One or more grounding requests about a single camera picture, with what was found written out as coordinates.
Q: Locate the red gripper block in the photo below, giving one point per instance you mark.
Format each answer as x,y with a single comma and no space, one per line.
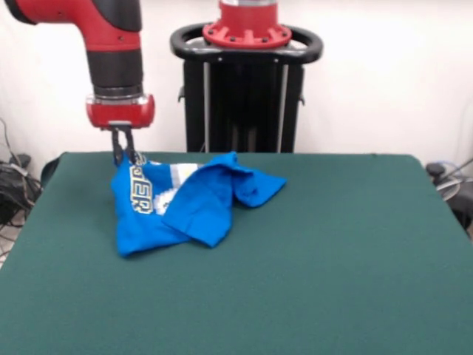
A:
122,112

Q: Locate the blue printed T-shirt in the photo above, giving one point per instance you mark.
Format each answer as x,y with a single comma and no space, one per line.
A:
207,207

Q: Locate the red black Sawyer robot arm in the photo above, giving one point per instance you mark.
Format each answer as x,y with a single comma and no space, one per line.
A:
107,37

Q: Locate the dark green table cloth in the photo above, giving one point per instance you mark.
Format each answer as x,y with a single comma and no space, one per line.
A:
295,277

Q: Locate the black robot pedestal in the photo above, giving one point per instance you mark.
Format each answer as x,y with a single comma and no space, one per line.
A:
240,103

